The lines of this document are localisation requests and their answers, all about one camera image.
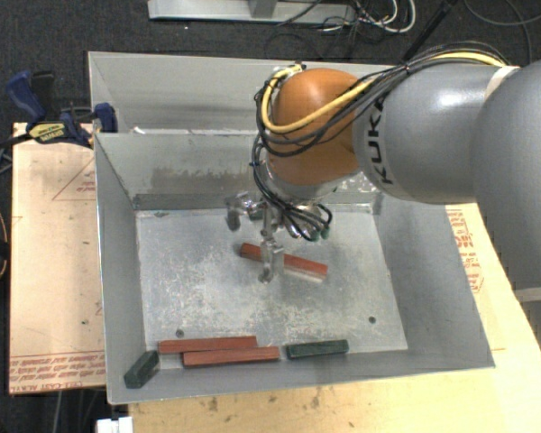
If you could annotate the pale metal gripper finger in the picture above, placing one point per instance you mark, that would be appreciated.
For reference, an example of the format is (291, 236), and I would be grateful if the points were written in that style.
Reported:
(266, 269)
(278, 260)

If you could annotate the red-brown block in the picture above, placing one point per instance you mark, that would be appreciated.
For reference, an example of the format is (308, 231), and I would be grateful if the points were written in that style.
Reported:
(230, 356)
(207, 345)
(304, 266)

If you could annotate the grey metal bin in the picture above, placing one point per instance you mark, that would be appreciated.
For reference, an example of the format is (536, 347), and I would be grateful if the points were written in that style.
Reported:
(198, 287)

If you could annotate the dark green flat block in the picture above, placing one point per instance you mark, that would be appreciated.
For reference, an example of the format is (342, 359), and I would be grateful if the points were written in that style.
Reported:
(318, 348)
(140, 370)

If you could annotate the brown cardboard board red print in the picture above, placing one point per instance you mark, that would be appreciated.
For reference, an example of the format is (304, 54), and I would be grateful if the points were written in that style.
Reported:
(54, 251)

